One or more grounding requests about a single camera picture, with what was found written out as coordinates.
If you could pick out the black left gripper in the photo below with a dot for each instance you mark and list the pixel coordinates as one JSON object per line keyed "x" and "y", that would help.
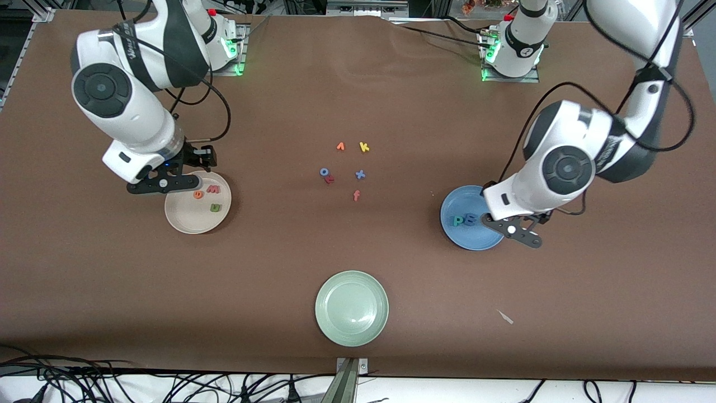
{"x": 544, "y": 219}

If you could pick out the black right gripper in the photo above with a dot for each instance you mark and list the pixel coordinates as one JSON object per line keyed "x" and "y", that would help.
{"x": 191, "y": 157}

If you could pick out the red foam letter w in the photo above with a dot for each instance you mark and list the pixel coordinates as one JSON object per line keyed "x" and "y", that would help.
{"x": 213, "y": 190}

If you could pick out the blue foam letter m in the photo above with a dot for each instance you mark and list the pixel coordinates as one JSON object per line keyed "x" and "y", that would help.
{"x": 466, "y": 219}

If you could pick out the teal foam letter p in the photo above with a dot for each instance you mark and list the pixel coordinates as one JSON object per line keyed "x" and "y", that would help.
{"x": 455, "y": 221}

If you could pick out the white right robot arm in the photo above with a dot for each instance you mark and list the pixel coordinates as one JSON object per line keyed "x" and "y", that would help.
{"x": 134, "y": 117}

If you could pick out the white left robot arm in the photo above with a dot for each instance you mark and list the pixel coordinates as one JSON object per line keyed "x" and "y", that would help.
{"x": 587, "y": 129}

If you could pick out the beige brown plate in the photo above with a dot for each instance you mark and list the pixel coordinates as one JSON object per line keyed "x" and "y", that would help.
{"x": 190, "y": 221}

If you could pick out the blue plate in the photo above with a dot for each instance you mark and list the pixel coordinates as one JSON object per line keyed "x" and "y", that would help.
{"x": 464, "y": 238}

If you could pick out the small grey paper scrap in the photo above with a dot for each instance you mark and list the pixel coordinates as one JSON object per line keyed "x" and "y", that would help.
{"x": 506, "y": 318}

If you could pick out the green plate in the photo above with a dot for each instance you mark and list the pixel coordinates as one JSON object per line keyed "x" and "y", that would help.
{"x": 351, "y": 308}

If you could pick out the grey metal box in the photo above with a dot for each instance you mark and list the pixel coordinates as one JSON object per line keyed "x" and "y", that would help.
{"x": 363, "y": 8}

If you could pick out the orange dried flowers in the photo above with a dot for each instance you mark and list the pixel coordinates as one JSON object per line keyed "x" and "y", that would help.
{"x": 469, "y": 5}

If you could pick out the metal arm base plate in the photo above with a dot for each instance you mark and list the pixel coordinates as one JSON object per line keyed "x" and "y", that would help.
{"x": 512, "y": 80}
{"x": 238, "y": 70}

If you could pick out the aluminium frame profile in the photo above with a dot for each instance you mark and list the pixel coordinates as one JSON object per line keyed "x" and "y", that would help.
{"x": 689, "y": 31}
{"x": 42, "y": 14}

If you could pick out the metal table bracket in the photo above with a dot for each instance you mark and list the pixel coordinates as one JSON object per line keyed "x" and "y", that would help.
{"x": 347, "y": 386}

